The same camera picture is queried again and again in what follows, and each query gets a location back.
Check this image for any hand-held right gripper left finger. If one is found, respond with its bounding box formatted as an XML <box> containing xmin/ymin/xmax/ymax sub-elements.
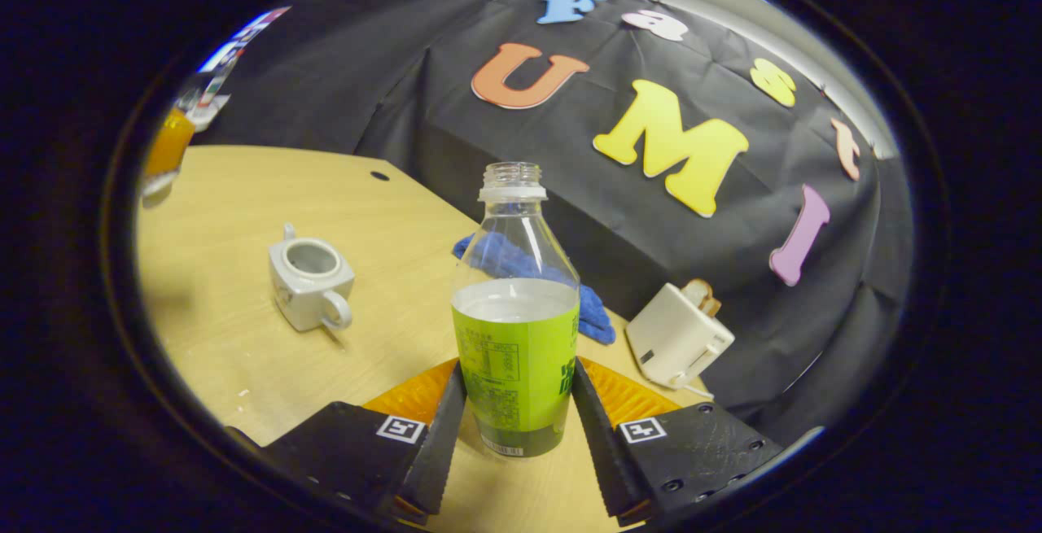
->
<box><xmin>224</xmin><ymin>358</ymin><xmax>467</xmax><ymax>518</ymax></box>

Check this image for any white ceramic teacup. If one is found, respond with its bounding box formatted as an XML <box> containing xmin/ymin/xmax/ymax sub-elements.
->
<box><xmin>268</xmin><ymin>223</ymin><xmax>357</xmax><ymax>333</ymax></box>

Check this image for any blue towel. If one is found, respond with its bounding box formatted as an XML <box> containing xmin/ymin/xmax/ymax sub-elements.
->
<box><xmin>453</xmin><ymin>232</ymin><xmax>617</xmax><ymax>346</ymax></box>

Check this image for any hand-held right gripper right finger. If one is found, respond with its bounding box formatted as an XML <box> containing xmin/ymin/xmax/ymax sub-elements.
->
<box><xmin>571</xmin><ymin>356</ymin><xmax>784</xmax><ymax>527</ymax></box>

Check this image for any black backdrop cloth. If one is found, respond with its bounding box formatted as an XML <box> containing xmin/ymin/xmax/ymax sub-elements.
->
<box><xmin>199</xmin><ymin>0</ymin><xmax>917</xmax><ymax>444</ymax></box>

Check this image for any white toaster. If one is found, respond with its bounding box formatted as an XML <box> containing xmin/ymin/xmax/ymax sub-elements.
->
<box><xmin>624</xmin><ymin>282</ymin><xmax>735</xmax><ymax>390</ymax></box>

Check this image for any toast slice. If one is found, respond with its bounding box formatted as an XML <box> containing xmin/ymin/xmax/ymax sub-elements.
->
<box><xmin>684</xmin><ymin>278</ymin><xmax>722</xmax><ymax>318</ymax></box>

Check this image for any green label water bottle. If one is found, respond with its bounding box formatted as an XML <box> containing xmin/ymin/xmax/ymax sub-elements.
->
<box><xmin>450</xmin><ymin>162</ymin><xmax>581</xmax><ymax>459</ymax></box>

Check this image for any computer monitor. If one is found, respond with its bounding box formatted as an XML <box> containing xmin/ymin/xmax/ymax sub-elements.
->
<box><xmin>198</xmin><ymin>6</ymin><xmax>292</xmax><ymax>74</ymax></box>

